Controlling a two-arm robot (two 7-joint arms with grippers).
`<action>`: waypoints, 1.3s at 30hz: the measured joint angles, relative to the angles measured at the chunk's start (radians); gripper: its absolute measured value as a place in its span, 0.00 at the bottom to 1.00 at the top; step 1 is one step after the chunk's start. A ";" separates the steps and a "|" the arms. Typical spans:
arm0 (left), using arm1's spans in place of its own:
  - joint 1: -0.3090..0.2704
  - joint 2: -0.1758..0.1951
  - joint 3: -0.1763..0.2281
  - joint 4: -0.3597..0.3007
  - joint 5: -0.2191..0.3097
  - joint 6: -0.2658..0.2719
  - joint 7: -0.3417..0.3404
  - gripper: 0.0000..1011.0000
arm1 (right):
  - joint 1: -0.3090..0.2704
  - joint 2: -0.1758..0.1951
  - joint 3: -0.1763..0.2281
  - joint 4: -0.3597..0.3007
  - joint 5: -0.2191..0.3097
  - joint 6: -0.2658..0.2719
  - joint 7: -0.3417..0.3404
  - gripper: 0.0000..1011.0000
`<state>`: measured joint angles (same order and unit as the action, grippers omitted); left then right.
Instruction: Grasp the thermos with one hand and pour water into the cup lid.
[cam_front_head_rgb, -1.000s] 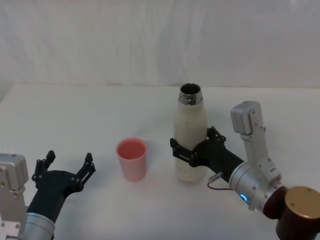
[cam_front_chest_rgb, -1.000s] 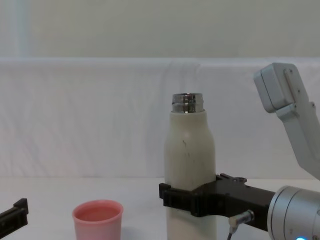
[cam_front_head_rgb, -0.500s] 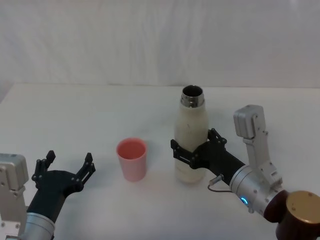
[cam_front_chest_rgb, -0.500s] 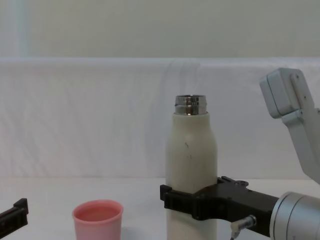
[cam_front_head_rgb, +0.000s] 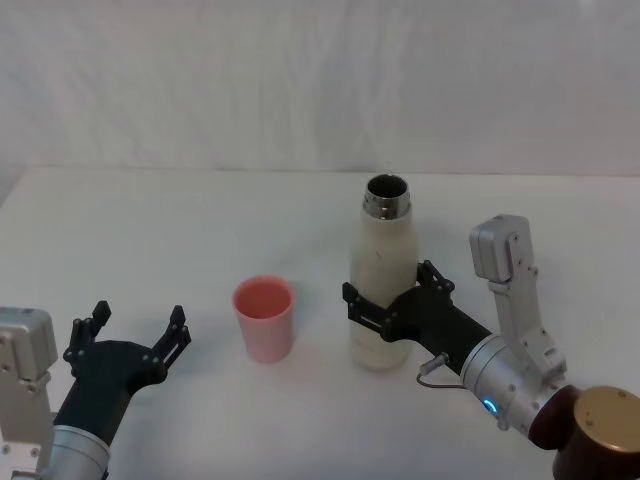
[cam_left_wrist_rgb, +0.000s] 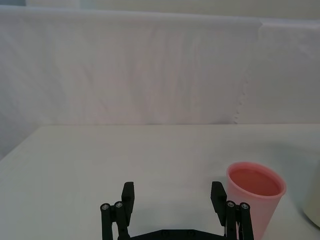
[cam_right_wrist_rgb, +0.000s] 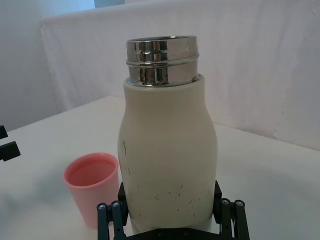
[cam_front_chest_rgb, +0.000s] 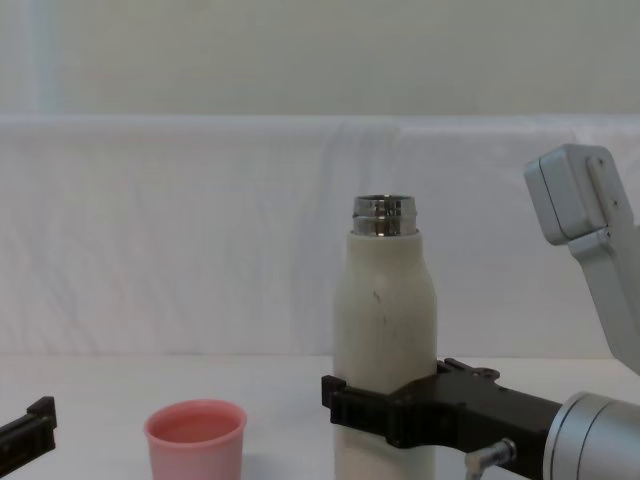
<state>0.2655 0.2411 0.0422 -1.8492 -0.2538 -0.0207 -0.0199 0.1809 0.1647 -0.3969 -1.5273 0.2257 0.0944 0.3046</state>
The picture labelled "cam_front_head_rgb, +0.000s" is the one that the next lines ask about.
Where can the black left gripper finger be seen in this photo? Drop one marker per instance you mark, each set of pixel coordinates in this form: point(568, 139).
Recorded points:
point(85, 335)
point(172, 335)

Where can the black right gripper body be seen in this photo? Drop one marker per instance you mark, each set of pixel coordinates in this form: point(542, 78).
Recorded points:
point(440, 325)

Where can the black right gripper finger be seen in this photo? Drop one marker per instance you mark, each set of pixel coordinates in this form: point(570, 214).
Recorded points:
point(367, 315)
point(436, 282)

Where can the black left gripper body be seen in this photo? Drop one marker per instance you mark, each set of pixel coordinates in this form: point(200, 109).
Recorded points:
point(107, 375)

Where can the cream vacuum bottle steel neck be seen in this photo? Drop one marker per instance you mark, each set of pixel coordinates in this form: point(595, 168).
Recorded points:
point(380, 250)

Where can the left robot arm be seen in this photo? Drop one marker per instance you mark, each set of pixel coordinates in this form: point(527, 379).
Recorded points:
point(25, 360)

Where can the pink cup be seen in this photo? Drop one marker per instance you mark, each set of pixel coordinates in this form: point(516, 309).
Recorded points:
point(267, 335)

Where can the white table cloth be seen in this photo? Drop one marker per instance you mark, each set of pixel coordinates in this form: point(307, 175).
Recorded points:
point(225, 225)

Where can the white curtain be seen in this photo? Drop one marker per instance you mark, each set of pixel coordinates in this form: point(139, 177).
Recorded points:
point(250, 85)

